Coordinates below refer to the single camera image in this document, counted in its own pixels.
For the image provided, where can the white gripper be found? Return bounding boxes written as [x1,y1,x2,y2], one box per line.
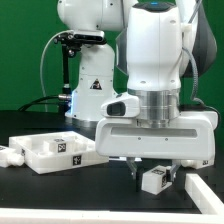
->
[95,111,218,192]

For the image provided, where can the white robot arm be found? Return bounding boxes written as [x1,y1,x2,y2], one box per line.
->
[57,0,219,194]

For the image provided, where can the white L-shaped obstacle wall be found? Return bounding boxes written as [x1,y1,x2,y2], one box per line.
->
[0,174,224,224]

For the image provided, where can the white camera cable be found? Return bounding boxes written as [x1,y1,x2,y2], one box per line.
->
[39,29,73,113]

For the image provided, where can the white square table top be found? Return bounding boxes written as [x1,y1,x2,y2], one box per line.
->
[9,131,109,174]

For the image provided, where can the grey arm hose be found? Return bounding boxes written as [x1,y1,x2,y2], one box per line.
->
[181,0,209,106]

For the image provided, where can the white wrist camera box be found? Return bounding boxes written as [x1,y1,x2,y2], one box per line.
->
[101,92,140,118]

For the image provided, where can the black base cables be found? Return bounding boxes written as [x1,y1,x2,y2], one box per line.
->
[18,94,73,112]

